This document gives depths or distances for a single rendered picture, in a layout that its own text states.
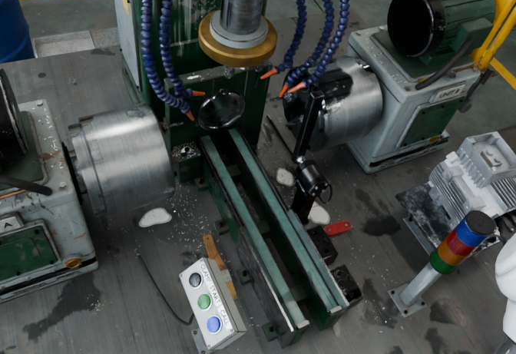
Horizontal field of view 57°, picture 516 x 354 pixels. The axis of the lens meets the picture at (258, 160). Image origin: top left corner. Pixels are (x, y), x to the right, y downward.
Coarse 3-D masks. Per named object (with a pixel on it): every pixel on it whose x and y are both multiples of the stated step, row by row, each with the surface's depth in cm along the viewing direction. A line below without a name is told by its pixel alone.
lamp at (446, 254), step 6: (444, 240) 107; (438, 246) 109; (444, 246) 106; (438, 252) 108; (444, 252) 106; (450, 252) 104; (444, 258) 107; (450, 258) 105; (456, 258) 105; (462, 258) 104; (456, 264) 107
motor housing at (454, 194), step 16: (448, 160) 128; (432, 176) 131; (464, 176) 124; (448, 192) 126; (464, 192) 122; (480, 192) 121; (496, 192) 119; (512, 192) 118; (448, 208) 129; (496, 208) 118; (512, 208) 116
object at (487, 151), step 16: (464, 144) 124; (480, 144) 126; (496, 144) 126; (464, 160) 124; (480, 160) 119; (496, 160) 120; (512, 160) 122; (480, 176) 120; (496, 176) 118; (512, 176) 121
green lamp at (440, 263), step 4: (436, 248) 111; (436, 252) 110; (432, 256) 111; (436, 256) 109; (440, 256) 108; (432, 260) 111; (436, 260) 110; (440, 260) 108; (432, 264) 111; (436, 264) 110; (440, 264) 109; (444, 264) 108; (448, 264) 107; (436, 268) 110; (440, 268) 110; (444, 268) 109; (448, 268) 108; (452, 268) 108; (444, 272) 110; (448, 272) 110
